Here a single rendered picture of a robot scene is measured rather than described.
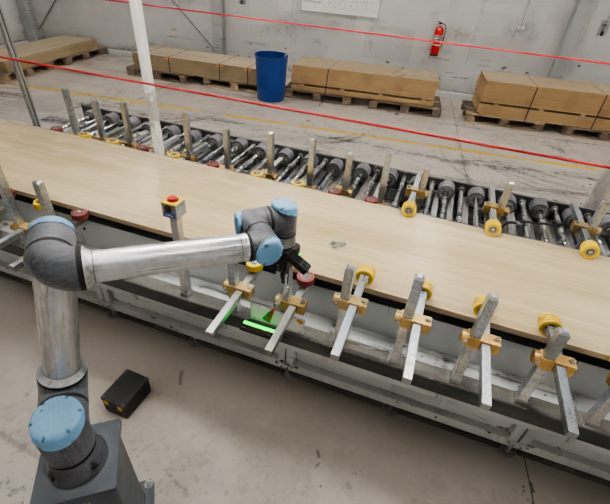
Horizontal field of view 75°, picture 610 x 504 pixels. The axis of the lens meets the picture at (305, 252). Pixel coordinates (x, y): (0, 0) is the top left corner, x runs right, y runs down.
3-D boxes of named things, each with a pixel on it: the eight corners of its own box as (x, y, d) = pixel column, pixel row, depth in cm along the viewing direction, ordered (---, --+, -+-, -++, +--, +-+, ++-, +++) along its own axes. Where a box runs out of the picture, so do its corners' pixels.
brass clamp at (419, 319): (427, 336, 152) (431, 327, 149) (392, 325, 156) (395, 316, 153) (429, 325, 157) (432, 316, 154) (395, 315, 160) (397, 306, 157)
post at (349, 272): (339, 354, 177) (354, 270, 149) (331, 351, 178) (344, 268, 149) (341, 348, 180) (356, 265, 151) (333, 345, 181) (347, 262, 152)
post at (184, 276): (188, 298, 191) (176, 218, 164) (179, 295, 192) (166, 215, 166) (193, 292, 195) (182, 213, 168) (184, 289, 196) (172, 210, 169)
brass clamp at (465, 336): (496, 356, 147) (501, 347, 144) (458, 345, 150) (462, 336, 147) (496, 344, 151) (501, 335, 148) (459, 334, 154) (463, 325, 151)
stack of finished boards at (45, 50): (97, 47, 850) (95, 38, 840) (8, 73, 659) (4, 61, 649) (65, 43, 860) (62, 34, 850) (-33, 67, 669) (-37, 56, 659)
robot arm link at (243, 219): (240, 224, 124) (277, 217, 128) (229, 206, 132) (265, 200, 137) (241, 248, 129) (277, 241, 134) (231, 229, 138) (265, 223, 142)
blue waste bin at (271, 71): (282, 105, 662) (284, 58, 618) (249, 101, 670) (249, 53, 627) (292, 96, 708) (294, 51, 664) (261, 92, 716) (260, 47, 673)
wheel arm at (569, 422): (575, 440, 121) (581, 434, 119) (562, 436, 122) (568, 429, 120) (553, 326, 160) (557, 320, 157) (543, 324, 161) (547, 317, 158)
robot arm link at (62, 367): (38, 426, 135) (11, 240, 97) (40, 385, 147) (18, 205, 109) (89, 416, 142) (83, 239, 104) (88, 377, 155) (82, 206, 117)
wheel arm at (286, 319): (272, 358, 152) (272, 351, 149) (263, 355, 152) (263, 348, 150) (309, 287, 185) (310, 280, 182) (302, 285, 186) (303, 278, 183)
